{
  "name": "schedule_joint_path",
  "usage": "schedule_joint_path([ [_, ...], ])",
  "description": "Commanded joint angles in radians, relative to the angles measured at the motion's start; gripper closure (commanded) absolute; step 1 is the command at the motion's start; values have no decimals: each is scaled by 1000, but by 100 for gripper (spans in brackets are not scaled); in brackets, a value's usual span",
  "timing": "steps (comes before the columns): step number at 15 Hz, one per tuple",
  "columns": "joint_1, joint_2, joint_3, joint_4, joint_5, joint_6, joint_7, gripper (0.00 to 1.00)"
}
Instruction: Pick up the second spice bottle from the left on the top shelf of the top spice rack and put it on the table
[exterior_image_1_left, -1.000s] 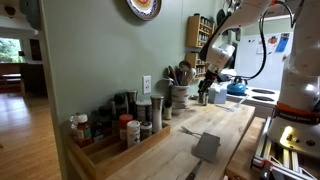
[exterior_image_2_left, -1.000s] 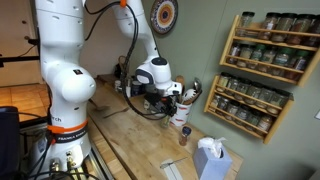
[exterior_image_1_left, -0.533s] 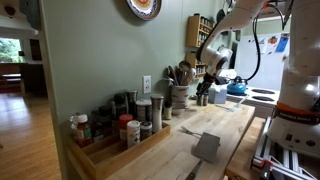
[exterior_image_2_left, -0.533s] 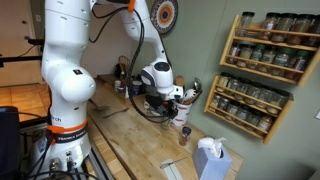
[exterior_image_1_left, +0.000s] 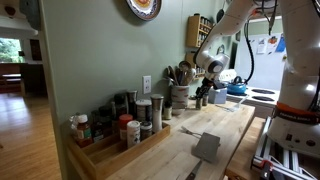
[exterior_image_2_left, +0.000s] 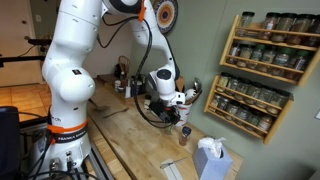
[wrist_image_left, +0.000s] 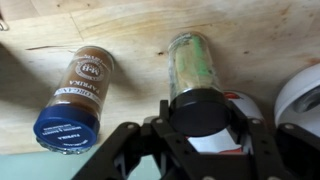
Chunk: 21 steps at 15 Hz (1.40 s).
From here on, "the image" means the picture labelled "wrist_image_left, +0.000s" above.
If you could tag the paprika bottle blue lid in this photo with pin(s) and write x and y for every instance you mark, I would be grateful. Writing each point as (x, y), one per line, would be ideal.
(76, 100)

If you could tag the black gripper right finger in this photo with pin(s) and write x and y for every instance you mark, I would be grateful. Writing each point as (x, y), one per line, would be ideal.
(286, 153)

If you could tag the herb spice jar black lid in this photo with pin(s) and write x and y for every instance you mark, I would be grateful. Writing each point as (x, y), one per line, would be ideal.
(193, 76)

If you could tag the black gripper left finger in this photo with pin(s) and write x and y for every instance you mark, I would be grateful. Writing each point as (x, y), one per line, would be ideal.
(133, 153)

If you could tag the white chili print utensil crock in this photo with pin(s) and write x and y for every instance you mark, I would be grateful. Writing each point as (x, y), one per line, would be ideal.
(248, 106)

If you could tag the pale slotted spatula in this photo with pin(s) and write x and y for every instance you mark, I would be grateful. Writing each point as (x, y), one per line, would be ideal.
(2, 25)

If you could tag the small white bowl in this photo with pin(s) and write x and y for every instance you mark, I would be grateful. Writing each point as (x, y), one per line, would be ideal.
(300, 96)

